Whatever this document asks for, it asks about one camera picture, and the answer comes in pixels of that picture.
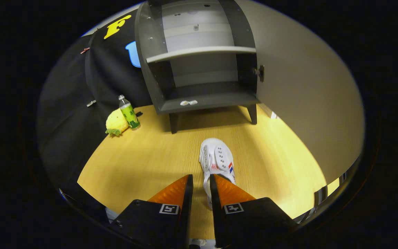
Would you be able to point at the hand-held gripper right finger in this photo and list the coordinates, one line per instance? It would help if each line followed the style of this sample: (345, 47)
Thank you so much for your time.
(250, 224)

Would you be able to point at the silver cloth clip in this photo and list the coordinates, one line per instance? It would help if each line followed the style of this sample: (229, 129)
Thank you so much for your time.
(91, 103)

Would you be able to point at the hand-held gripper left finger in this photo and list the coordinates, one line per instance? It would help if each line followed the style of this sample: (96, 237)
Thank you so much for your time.
(157, 224)

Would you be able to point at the yellow plush toy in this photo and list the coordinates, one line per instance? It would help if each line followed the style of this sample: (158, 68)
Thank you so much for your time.
(114, 122)

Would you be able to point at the dark grey shoe cabinet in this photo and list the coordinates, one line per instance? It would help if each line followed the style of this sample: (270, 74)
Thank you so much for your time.
(202, 93)

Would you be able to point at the black backdrop cloth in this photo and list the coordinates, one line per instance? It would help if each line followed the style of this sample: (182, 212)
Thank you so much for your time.
(67, 103)

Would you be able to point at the red cloth clip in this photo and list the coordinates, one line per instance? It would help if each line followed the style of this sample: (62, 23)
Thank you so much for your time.
(85, 50)

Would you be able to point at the green label plastic bottle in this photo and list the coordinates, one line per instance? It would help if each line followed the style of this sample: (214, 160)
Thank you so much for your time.
(129, 114)

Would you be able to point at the white shoe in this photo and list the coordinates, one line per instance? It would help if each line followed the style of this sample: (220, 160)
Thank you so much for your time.
(216, 155)

